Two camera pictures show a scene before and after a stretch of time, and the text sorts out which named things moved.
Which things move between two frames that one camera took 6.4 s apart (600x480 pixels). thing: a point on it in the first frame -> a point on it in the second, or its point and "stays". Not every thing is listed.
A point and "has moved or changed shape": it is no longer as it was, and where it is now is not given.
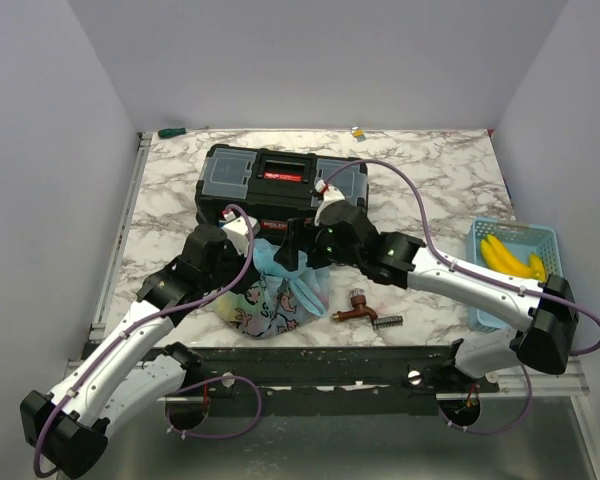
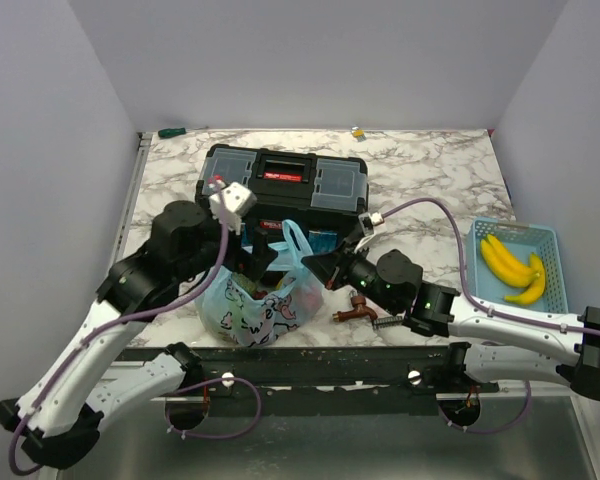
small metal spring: (390, 321) stays
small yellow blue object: (358, 133) stays
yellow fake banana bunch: (497, 259) stays
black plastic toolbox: (273, 186) stays
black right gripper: (301, 230) -> (332, 268)
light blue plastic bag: (282, 301) has moved or changed shape
